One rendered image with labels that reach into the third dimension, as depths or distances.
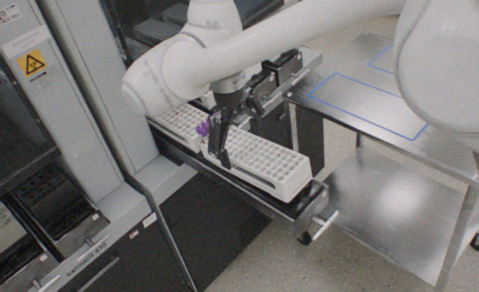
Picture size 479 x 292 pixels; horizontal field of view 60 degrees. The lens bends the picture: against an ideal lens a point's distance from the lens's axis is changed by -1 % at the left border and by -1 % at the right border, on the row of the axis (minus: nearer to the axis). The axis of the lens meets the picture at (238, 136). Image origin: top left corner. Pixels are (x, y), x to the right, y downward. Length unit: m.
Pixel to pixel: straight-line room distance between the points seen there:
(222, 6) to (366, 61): 0.72
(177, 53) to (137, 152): 0.58
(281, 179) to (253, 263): 0.96
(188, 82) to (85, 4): 0.41
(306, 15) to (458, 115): 0.34
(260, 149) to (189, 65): 0.43
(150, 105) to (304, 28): 0.29
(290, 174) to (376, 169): 0.89
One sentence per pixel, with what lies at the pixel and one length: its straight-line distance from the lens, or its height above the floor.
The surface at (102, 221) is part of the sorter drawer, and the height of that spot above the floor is 0.76.
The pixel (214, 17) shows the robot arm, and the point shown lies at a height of 1.26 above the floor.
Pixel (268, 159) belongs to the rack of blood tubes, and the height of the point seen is 0.88.
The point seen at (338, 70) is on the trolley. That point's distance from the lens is 1.39.
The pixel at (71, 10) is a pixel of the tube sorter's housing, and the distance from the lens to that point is 1.03.
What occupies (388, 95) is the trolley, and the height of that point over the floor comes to 0.82.
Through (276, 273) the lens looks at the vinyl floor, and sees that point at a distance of 1.85.
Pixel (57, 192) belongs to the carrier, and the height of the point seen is 0.87.
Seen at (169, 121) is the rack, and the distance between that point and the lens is 1.23.
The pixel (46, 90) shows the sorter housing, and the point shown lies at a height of 1.12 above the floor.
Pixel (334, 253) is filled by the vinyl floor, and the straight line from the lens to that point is 1.89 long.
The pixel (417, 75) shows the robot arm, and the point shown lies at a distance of 0.34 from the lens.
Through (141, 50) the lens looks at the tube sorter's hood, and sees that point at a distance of 1.13.
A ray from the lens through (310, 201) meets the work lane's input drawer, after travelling 1.02.
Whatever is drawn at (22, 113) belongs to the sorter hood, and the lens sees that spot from 1.03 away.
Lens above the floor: 1.61
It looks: 42 degrees down
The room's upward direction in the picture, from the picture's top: 12 degrees counter-clockwise
